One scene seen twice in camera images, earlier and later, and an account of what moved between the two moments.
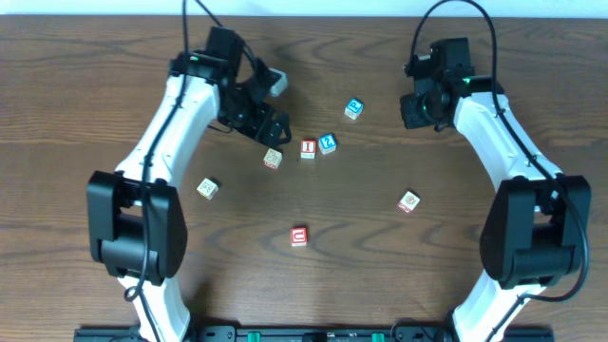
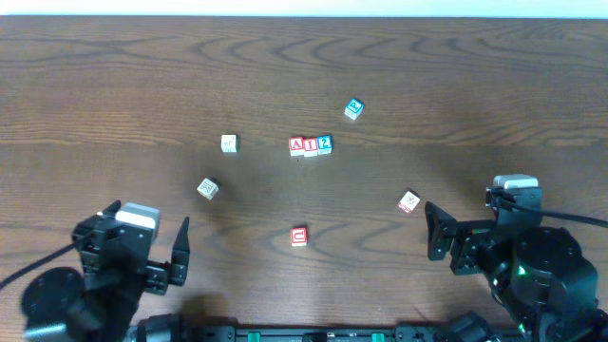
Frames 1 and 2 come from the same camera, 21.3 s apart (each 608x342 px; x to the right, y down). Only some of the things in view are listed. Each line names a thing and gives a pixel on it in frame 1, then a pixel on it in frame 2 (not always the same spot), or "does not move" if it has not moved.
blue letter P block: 353,108 does not move
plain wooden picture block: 208,189 does not move
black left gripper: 265,123 -> 153,274
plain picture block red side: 273,159 -> 229,143
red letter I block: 308,148 does not move
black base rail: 307,334 does not move
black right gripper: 411,112 -> 461,246
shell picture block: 408,201 does not move
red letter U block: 298,237 does not move
